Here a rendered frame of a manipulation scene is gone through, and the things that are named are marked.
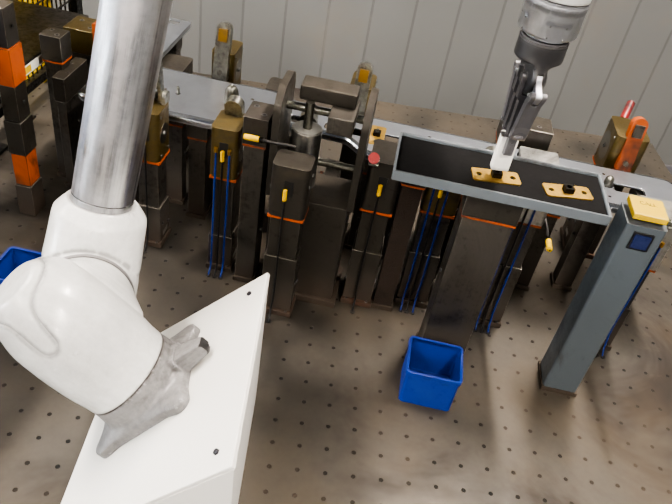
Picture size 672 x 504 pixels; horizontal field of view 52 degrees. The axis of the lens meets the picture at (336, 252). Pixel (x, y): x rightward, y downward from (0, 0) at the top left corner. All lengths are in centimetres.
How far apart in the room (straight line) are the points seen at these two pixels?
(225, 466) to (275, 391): 49
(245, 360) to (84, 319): 23
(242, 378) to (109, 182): 38
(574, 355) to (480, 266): 29
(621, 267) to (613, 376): 38
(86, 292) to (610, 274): 89
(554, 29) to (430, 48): 243
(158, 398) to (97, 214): 31
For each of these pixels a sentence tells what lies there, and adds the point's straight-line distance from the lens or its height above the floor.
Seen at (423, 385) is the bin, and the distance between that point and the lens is 136.
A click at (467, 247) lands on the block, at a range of 127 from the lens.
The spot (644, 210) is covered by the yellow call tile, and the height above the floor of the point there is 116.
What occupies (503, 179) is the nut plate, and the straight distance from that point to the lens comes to 121.
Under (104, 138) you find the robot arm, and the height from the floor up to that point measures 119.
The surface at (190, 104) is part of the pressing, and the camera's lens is 161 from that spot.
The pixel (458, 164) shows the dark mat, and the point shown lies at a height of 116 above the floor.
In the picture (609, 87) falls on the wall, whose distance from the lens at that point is 374.
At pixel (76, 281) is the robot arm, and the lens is 103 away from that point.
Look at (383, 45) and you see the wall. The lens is 346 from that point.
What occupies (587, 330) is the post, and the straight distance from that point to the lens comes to 142.
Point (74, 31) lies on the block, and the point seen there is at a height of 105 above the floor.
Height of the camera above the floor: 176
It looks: 39 degrees down
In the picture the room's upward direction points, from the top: 11 degrees clockwise
